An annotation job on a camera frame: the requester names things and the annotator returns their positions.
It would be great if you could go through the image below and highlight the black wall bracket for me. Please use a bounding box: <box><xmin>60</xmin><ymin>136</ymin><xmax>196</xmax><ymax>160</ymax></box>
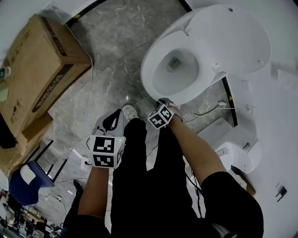
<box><xmin>275</xmin><ymin>185</ymin><xmax>288</xmax><ymax>203</ymax></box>

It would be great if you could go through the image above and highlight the white toilet bowl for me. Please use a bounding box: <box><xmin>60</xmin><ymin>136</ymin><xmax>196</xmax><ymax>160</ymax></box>
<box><xmin>149</xmin><ymin>10</ymin><xmax>230</xmax><ymax>106</ymax></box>

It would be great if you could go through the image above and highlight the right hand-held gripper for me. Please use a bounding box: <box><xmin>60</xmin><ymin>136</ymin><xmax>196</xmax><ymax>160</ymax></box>
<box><xmin>147</xmin><ymin>97</ymin><xmax>175</xmax><ymax>130</ymax></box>

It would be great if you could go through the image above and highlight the pile of black equipment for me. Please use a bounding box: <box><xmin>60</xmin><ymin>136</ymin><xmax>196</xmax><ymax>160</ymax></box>
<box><xmin>0</xmin><ymin>189</ymin><xmax>65</xmax><ymax>238</ymax></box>

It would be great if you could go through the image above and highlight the white bidet sprayer hose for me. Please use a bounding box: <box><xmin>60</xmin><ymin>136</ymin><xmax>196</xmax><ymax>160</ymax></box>
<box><xmin>194</xmin><ymin>99</ymin><xmax>227</xmax><ymax>117</ymax></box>

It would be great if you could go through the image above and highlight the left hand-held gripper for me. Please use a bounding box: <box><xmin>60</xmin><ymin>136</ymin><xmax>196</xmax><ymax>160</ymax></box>
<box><xmin>87</xmin><ymin>108</ymin><xmax>127</xmax><ymax>169</ymax></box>

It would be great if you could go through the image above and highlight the person's right white shoe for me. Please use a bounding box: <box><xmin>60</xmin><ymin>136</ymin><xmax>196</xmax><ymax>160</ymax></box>
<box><xmin>169</xmin><ymin>101</ymin><xmax>184</xmax><ymax>123</ymax></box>

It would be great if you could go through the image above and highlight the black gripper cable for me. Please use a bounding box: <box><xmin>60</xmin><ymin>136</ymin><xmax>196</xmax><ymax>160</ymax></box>
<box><xmin>184</xmin><ymin>166</ymin><xmax>203</xmax><ymax>219</ymax></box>

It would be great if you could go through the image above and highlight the person's right forearm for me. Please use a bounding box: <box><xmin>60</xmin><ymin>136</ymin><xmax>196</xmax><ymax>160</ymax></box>
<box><xmin>166</xmin><ymin>115</ymin><xmax>228</xmax><ymax>186</ymax></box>

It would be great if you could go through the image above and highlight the green label water bottle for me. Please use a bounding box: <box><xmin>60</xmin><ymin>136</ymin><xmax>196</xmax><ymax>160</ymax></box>
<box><xmin>0</xmin><ymin>66</ymin><xmax>12</xmax><ymax>79</ymax></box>

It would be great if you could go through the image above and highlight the white toilet with tank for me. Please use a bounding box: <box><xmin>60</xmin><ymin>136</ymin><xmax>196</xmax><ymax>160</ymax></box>
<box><xmin>197</xmin><ymin>116</ymin><xmax>264</xmax><ymax>175</ymax></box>

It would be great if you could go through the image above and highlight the white adapter box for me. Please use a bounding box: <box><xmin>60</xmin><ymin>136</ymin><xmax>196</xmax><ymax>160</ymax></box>
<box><xmin>69</xmin><ymin>148</ymin><xmax>81</xmax><ymax>161</ymax></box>

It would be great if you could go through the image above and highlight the large printed cardboard box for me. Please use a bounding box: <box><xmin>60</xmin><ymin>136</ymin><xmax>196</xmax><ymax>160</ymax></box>
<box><xmin>0</xmin><ymin>13</ymin><xmax>93</xmax><ymax>138</ymax></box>

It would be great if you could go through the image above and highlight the white raised toilet lid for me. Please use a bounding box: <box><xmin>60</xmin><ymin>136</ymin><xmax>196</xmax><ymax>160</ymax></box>
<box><xmin>186</xmin><ymin>4</ymin><xmax>272</xmax><ymax>75</ymax></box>

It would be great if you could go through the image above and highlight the blue stool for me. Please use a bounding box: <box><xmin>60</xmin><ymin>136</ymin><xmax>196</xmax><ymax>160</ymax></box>
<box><xmin>8</xmin><ymin>139</ymin><xmax>68</xmax><ymax>207</ymax></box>

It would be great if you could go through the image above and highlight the person's white shoe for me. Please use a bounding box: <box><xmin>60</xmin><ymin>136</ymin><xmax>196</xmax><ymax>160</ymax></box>
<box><xmin>122</xmin><ymin>104</ymin><xmax>140</xmax><ymax>121</ymax></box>
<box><xmin>169</xmin><ymin>101</ymin><xmax>184</xmax><ymax>123</ymax></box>

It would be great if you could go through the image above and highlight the black bag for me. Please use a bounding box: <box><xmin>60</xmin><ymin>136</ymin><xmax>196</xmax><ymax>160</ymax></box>
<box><xmin>0</xmin><ymin>112</ymin><xmax>19</xmax><ymax>149</ymax></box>

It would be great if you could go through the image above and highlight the small beige box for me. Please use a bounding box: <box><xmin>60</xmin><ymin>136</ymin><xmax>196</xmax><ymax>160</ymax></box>
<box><xmin>0</xmin><ymin>86</ymin><xmax>10</xmax><ymax>102</ymax></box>

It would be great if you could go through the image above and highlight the long white floor cable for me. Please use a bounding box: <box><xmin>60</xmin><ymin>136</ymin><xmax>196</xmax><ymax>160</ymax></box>
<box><xmin>64</xmin><ymin>23</ymin><xmax>94</xmax><ymax>163</ymax></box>

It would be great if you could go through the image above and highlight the person's left forearm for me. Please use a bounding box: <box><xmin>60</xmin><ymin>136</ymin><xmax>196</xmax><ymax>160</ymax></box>
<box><xmin>78</xmin><ymin>165</ymin><xmax>113</xmax><ymax>219</ymax></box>

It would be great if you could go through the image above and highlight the person's left white shoe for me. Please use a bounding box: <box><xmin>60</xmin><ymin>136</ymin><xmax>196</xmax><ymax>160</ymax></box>
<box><xmin>122</xmin><ymin>104</ymin><xmax>140</xmax><ymax>121</ymax></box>

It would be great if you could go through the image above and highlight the white power strip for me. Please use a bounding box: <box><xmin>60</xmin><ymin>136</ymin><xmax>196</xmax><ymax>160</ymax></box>
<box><xmin>80</xmin><ymin>155</ymin><xmax>93</xmax><ymax>170</ymax></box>

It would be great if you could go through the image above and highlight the person's black clothing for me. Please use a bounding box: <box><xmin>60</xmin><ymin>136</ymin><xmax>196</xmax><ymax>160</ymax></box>
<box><xmin>62</xmin><ymin>117</ymin><xmax>264</xmax><ymax>238</ymax></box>

